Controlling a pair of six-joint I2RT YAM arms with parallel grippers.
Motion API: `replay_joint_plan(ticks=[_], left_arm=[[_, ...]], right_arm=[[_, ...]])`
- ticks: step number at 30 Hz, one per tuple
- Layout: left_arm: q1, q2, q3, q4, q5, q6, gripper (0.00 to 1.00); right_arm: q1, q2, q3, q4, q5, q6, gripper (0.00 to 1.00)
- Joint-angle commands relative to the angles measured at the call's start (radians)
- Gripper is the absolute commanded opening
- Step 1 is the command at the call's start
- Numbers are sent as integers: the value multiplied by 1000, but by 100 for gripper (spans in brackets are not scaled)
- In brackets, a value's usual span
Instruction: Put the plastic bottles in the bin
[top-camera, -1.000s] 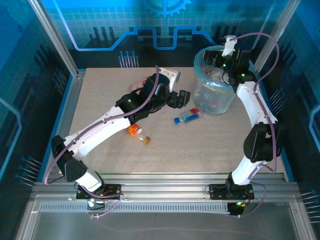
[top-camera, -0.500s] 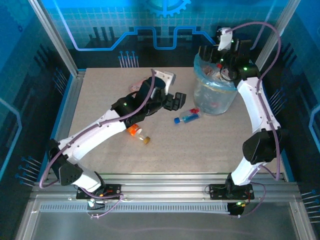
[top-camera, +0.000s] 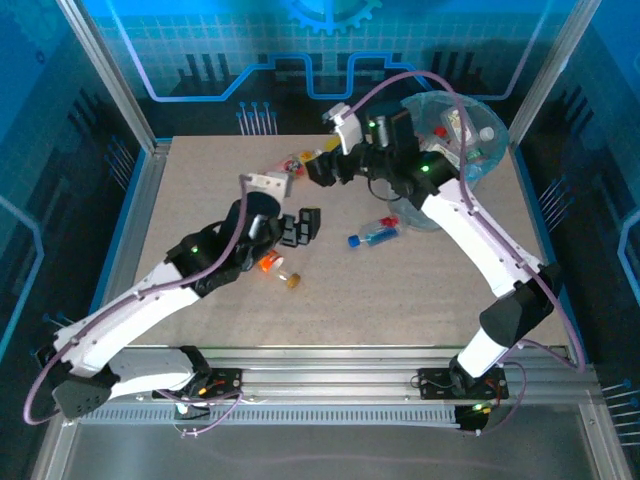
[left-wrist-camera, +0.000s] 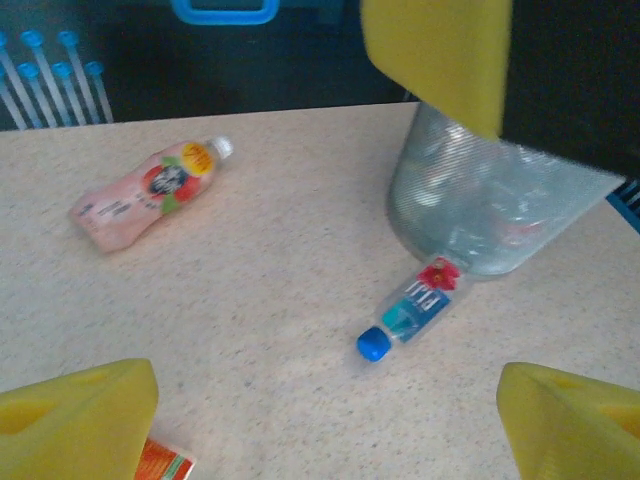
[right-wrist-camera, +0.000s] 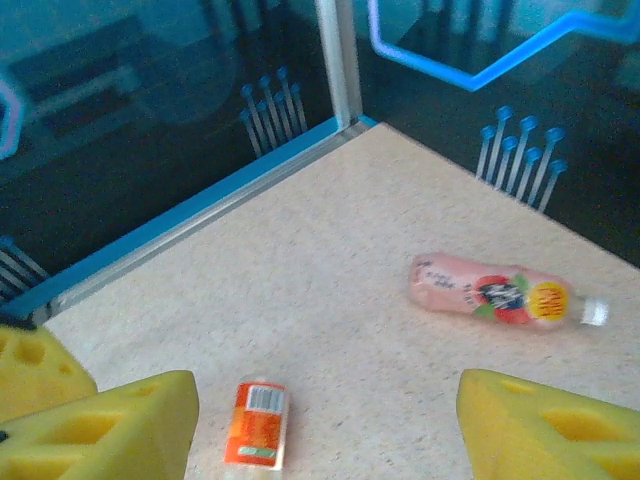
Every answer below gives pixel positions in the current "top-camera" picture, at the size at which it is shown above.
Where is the orange label bottle gold cap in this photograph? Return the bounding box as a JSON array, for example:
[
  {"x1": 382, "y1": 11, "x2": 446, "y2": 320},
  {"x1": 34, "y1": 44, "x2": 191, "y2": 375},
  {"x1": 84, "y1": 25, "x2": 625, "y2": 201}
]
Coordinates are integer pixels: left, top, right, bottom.
[{"x1": 257, "y1": 249, "x2": 302, "y2": 292}]

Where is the Fiji water bottle blue cap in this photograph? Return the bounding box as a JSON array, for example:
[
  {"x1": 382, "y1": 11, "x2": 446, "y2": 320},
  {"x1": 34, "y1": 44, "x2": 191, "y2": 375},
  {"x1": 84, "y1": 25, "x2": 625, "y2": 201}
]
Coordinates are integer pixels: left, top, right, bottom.
[{"x1": 347, "y1": 213, "x2": 404, "y2": 249}]

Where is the clear plastic trash bin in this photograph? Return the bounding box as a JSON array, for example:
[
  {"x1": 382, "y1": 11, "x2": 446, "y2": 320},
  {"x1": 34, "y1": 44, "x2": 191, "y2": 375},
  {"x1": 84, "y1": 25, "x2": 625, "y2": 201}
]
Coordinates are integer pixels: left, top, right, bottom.
[{"x1": 387, "y1": 91, "x2": 511, "y2": 235}]

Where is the blue plastic bin liner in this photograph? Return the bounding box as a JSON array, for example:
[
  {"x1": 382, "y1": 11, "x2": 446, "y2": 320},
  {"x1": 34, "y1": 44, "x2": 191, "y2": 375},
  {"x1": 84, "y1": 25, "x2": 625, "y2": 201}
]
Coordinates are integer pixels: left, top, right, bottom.
[{"x1": 399, "y1": 91, "x2": 511, "y2": 191}]

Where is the orange juice bottle white cap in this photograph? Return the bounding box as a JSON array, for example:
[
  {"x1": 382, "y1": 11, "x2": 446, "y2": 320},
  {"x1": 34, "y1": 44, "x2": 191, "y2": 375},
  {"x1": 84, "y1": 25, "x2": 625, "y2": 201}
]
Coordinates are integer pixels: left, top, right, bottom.
[{"x1": 278, "y1": 147, "x2": 326, "y2": 177}]

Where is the black controller box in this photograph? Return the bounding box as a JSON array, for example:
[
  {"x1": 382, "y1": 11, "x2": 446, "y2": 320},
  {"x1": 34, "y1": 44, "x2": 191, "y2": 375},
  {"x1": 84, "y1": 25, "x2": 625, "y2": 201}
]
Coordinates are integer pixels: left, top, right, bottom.
[{"x1": 454, "y1": 403, "x2": 490, "y2": 436}]

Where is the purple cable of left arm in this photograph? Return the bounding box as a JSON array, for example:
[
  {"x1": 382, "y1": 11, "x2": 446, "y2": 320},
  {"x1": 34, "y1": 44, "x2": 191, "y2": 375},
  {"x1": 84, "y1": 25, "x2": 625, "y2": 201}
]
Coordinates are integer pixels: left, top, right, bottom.
[{"x1": 23, "y1": 173, "x2": 251, "y2": 440}]

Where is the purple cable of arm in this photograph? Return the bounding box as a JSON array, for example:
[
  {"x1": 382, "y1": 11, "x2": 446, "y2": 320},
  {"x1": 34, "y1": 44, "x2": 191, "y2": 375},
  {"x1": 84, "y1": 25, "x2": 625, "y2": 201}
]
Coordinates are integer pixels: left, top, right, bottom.
[
  {"x1": 23, "y1": 173, "x2": 251, "y2": 440},
  {"x1": 344, "y1": 69, "x2": 587, "y2": 437}
]

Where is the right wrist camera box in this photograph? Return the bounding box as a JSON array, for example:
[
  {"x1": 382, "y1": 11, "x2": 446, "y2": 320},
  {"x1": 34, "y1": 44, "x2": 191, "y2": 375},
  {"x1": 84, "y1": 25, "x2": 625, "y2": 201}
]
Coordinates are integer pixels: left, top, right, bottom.
[{"x1": 321, "y1": 101, "x2": 362, "y2": 157}]

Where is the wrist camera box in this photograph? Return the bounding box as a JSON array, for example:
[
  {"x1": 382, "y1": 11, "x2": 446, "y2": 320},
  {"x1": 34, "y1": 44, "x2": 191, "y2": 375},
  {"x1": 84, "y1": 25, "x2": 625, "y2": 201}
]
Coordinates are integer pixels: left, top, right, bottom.
[
  {"x1": 321, "y1": 101, "x2": 362, "y2": 157},
  {"x1": 238, "y1": 171, "x2": 295, "y2": 202}
]

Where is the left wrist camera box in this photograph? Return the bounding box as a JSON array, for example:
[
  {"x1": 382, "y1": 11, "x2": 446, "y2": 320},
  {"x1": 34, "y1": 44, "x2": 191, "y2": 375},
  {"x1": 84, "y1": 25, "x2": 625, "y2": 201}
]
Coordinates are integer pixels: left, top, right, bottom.
[{"x1": 238, "y1": 171, "x2": 295, "y2": 202}]

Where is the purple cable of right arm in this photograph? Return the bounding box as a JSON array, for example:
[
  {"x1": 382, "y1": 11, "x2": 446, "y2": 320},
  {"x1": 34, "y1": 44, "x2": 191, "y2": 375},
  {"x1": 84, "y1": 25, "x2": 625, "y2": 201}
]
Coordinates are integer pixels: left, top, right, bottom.
[{"x1": 344, "y1": 69, "x2": 587, "y2": 437}]

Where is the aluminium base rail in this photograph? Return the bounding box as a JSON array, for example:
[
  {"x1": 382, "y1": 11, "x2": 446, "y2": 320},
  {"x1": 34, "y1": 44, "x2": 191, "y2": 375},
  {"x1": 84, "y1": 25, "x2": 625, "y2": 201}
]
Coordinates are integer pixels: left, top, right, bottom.
[{"x1": 59, "y1": 344, "x2": 601, "y2": 406}]

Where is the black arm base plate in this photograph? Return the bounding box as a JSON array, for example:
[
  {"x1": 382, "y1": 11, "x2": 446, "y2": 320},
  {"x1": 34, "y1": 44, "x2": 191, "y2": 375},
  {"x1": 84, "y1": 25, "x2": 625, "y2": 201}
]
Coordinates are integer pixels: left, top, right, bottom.
[
  {"x1": 151, "y1": 367, "x2": 245, "y2": 401},
  {"x1": 417, "y1": 367, "x2": 510, "y2": 401}
]

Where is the slotted grey cable duct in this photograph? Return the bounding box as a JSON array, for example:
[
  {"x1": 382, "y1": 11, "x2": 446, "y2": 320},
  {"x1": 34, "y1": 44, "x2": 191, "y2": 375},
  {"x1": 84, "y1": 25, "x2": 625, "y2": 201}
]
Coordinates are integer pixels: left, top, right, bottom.
[{"x1": 78, "y1": 405, "x2": 461, "y2": 427}]

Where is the aluminium frame post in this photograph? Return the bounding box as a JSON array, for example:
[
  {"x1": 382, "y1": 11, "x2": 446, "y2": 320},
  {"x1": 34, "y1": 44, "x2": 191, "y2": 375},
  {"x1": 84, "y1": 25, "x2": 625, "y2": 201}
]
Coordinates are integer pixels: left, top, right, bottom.
[
  {"x1": 55, "y1": 0, "x2": 160, "y2": 154},
  {"x1": 507, "y1": 0, "x2": 604, "y2": 146}
]

